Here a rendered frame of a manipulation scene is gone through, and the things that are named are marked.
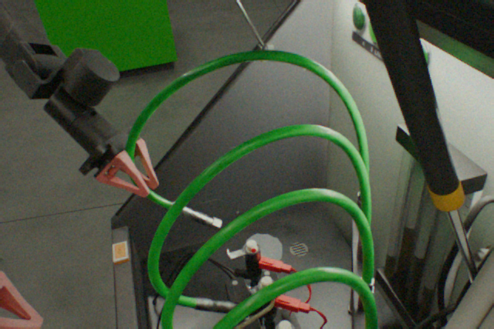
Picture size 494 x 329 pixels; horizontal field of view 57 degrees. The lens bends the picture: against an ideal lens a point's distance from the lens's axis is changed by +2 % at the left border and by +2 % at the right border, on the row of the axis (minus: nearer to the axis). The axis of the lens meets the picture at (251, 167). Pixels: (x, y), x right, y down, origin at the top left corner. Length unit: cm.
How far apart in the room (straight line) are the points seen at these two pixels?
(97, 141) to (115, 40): 326
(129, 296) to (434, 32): 70
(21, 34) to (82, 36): 315
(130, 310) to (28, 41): 50
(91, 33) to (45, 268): 209
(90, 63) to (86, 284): 172
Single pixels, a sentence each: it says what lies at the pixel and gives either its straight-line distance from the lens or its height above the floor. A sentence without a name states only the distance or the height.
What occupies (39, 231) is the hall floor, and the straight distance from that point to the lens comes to 271.
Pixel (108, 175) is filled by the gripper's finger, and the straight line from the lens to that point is 74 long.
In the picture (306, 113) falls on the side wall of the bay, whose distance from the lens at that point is 102.
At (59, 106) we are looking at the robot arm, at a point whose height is 134.
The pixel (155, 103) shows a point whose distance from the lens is 65.
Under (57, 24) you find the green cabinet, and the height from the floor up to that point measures 54.
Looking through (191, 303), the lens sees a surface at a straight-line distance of 68.
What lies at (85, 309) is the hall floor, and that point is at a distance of 223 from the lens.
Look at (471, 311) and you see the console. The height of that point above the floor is 139.
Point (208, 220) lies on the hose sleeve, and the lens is 78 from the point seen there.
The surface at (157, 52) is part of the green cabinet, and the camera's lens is 402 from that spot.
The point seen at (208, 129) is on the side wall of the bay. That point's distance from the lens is 96.
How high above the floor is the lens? 166
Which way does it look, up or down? 37 degrees down
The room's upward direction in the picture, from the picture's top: 5 degrees counter-clockwise
